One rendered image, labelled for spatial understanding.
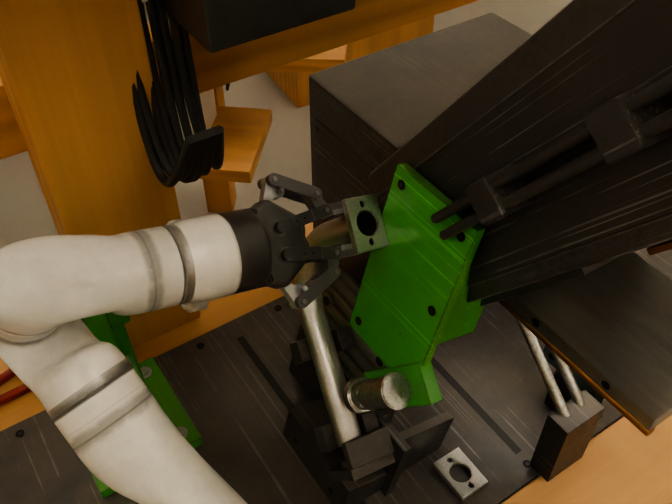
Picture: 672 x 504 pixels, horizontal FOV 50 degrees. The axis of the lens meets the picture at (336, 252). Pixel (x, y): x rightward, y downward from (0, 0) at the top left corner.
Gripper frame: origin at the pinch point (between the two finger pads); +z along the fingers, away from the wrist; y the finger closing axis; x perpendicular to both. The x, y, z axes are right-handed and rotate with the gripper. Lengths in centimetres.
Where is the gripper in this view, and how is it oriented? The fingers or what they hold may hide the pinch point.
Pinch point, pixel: (346, 229)
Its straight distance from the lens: 73.5
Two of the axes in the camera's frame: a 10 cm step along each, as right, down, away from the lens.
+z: 8.1, -1.8, 5.6
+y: -2.3, -9.7, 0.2
